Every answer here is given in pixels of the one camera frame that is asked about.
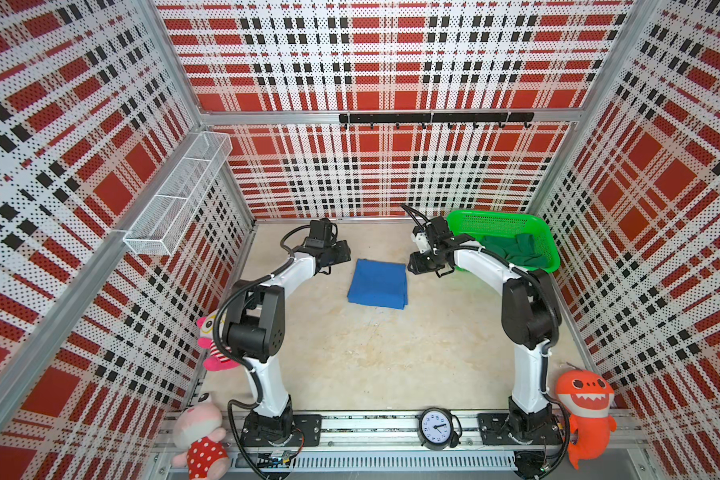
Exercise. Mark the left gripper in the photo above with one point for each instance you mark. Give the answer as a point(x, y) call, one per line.
point(345, 252)

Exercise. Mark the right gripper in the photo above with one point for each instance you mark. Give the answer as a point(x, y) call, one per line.
point(417, 267)

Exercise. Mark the blue tank top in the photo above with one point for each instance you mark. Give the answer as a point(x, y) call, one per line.
point(379, 284)

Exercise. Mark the green tank top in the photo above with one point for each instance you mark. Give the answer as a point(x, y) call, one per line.
point(520, 249)

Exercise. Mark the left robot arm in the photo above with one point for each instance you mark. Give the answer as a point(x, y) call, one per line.
point(250, 328)

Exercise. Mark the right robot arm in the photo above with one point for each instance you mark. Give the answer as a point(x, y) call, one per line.
point(529, 314)

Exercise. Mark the green plastic basket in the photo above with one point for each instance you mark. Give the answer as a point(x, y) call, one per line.
point(480, 224)

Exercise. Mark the pink plush with yellow glasses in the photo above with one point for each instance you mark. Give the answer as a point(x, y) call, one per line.
point(215, 361)

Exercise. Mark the small black analog clock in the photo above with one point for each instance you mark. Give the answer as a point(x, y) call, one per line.
point(438, 429)

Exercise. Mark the red shark plush toy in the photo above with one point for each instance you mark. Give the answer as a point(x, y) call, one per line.
point(586, 396)

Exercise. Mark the pink plush with strawberry dress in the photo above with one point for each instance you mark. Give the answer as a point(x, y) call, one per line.
point(198, 434)

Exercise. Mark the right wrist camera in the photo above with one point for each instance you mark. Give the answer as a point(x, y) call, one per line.
point(421, 242)

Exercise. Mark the black hook rail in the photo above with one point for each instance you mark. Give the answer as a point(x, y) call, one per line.
point(424, 118)

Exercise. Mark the white wire mesh shelf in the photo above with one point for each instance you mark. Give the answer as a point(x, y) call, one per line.
point(192, 170)

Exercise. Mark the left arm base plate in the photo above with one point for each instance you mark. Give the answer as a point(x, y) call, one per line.
point(306, 429)

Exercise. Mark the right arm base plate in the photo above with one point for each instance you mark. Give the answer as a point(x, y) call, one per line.
point(494, 429)

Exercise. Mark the aluminium front rail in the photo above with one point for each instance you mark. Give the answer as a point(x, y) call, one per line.
point(385, 445)

